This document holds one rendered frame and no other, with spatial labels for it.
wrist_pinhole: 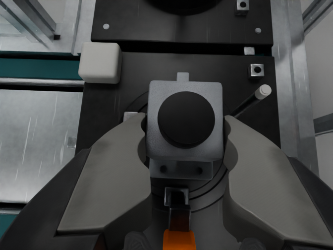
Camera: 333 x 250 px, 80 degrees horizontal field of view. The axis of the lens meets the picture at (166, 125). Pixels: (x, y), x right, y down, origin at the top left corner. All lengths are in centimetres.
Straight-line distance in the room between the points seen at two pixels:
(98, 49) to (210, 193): 21
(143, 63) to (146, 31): 5
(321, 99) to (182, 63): 28
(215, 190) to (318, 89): 30
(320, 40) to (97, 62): 41
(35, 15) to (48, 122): 14
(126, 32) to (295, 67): 23
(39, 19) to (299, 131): 35
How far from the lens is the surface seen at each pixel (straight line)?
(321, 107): 45
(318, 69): 47
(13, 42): 37
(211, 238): 25
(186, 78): 17
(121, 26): 30
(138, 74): 26
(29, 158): 35
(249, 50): 30
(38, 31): 32
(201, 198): 22
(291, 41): 34
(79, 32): 34
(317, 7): 39
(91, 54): 27
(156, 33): 29
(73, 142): 27
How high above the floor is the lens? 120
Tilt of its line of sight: 78 degrees down
